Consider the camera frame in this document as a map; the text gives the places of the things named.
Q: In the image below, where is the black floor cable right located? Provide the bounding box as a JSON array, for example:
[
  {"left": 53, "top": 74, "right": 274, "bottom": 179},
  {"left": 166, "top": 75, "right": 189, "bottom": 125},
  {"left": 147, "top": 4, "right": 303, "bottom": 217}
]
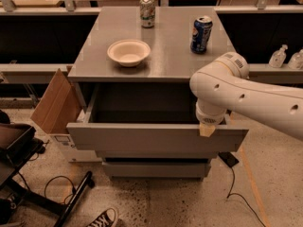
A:
[{"left": 225, "top": 166, "right": 267, "bottom": 227}]

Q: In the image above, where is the black floor cable left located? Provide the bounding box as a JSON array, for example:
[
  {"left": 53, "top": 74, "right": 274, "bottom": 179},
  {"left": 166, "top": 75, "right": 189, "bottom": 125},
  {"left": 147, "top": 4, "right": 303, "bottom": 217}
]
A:
[{"left": 43, "top": 175, "right": 77, "bottom": 206}]

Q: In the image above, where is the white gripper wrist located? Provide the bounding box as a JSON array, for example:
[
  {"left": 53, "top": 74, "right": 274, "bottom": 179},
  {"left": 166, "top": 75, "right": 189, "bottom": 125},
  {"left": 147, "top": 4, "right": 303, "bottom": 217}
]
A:
[{"left": 196, "top": 99, "right": 226, "bottom": 137}]

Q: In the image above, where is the black power adapter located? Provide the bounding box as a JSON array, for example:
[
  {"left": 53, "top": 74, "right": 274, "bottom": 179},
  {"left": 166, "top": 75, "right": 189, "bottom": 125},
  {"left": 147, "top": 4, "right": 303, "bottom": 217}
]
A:
[{"left": 219, "top": 152, "right": 240, "bottom": 167}]

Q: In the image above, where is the grey bottom drawer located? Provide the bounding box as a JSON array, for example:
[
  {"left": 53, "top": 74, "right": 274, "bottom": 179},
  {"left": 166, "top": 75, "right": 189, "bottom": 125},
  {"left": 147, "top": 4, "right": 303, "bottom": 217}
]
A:
[{"left": 102, "top": 162, "right": 210, "bottom": 178}]

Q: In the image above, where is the black white sneaker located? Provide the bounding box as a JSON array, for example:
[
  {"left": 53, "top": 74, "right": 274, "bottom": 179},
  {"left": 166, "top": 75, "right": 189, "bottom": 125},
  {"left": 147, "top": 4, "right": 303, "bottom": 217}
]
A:
[{"left": 86, "top": 207, "right": 118, "bottom": 227}]

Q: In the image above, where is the black floor cable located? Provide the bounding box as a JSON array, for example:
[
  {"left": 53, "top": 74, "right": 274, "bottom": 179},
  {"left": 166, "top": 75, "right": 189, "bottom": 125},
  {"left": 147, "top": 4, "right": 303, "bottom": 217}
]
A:
[
  {"left": 43, "top": 175, "right": 77, "bottom": 206},
  {"left": 225, "top": 166, "right": 267, "bottom": 227}
]

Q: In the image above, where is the grey middle drawer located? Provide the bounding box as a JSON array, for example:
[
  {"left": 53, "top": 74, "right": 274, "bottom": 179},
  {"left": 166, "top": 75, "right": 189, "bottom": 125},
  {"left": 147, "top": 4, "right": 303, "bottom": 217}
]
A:
[{"left": 95, "top": 150, "right": 218, "bottom": 159}]

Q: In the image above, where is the grey drawer cabinet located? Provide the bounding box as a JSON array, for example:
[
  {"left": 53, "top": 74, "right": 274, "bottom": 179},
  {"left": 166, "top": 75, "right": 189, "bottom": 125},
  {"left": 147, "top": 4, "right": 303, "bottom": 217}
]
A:
[{"left": 67, "top": 6, "right": 249, "bottom": 180}]

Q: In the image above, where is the clear sanitizer bottle left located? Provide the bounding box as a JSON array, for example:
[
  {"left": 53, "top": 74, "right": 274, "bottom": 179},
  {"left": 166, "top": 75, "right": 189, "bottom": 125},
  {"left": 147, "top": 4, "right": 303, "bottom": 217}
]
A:
[{"left": 269, "top": 44, "right": 288, "bottom": 68}]

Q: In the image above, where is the grey top drawer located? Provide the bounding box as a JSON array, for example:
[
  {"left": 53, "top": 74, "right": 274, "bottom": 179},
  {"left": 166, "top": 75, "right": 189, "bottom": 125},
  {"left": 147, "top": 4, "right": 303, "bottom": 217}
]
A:
[{"left": 67, "top": 82, "right": 248, "bottom": 155}]

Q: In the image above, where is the black rolling stand base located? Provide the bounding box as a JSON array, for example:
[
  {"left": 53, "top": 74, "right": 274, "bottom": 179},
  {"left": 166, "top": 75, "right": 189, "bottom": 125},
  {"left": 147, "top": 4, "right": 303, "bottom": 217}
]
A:
[{"left": 5, "top": 171, "right": 96, "bottom": 227}]

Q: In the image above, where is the grey drawer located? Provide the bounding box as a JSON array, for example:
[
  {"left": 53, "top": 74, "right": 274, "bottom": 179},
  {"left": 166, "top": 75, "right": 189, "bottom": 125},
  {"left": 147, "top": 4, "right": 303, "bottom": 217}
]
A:
[
  {"left": 102, "top": 162, "right": 210, "bottom": 178},
  {"left": 95, "top": 150, "right": 218, "bottom": 159},
  {"left": 67, "top": 82, "right": 248, "bottom": 155}
]

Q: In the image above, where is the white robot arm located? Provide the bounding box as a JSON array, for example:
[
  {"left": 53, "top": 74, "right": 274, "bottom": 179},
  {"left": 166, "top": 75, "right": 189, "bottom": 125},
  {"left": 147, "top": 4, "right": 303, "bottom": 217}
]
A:
[{"left": 189, "top": 52, "right": 303, "bottom": 140}]

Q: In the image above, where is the blue pepsi can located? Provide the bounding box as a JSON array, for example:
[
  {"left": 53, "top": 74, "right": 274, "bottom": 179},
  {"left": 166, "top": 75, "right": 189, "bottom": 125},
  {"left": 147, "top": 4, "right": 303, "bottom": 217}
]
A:
[{"left": 190, "top": 15, "right": 213, "bottom": 54}]

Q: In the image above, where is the clear sanitizer bottle right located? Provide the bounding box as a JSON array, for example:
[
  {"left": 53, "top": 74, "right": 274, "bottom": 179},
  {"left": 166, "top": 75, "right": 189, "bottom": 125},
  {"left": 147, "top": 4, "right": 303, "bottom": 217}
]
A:
[{"left": 288, "top": 49, "right": 303, "bottom": 70}]

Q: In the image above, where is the white paper bowl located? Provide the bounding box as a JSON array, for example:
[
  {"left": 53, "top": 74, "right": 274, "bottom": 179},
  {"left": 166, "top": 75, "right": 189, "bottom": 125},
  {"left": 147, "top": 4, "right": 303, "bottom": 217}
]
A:
[{"left": 107, "top": 39, "right": 151, "bottom": 67}]

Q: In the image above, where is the open cardboard box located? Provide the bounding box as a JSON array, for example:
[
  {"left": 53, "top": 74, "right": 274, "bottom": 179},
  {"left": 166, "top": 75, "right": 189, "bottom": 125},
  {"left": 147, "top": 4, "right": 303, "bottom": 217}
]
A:
[{"left": 29, "top": 68, "right": 102, "bottom": 164}]

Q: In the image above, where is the black tray on stand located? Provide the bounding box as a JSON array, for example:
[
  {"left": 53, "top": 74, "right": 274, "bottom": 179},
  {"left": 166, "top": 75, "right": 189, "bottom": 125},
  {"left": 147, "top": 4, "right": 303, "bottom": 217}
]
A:
[{"left": 0, "top": 124, "right": 35, "bottom": 159}]

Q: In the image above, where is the clear sanitizer bottle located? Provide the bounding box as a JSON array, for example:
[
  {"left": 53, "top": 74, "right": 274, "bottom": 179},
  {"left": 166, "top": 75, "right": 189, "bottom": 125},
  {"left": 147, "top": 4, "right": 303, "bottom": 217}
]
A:
[
  {"left": 269, "top": 44, "right": 288, "bottom": 68},
  {"left": 288, "top": 49, "right": 303, "bottom": 70}
]

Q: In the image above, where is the green white soda can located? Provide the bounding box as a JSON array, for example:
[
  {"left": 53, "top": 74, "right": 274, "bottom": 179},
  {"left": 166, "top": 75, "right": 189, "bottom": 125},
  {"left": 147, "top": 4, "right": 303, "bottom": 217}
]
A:
[{"left": 140, "top": 0, "right": 155, "bottom": 27}]

